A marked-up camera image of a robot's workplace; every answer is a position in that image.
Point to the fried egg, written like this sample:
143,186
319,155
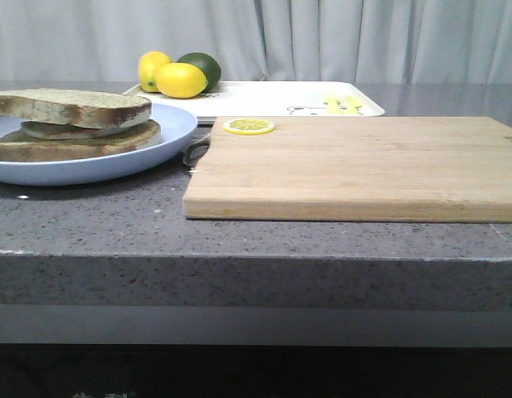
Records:
48,131

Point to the green lime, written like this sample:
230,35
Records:
207,64

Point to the yellow plastic knife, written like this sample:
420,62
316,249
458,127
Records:
353,105

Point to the yellow lemon back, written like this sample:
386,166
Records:
149,63

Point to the metal cutting board handle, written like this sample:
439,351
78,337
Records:
195,151

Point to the yellow lemon front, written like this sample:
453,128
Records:
180,80

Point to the bread slice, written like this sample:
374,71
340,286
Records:
20,147
81,108

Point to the blue round plate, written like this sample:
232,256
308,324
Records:
177,129

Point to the yellow plastic fork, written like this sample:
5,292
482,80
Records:
332,101

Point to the white bear tray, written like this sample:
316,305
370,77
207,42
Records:
264,98

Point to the yellow lemon slice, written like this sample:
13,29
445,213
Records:
248,126

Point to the grey curtain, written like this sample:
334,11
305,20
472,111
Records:
354,41

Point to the wooden cutting board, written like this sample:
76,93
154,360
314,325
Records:
425,169

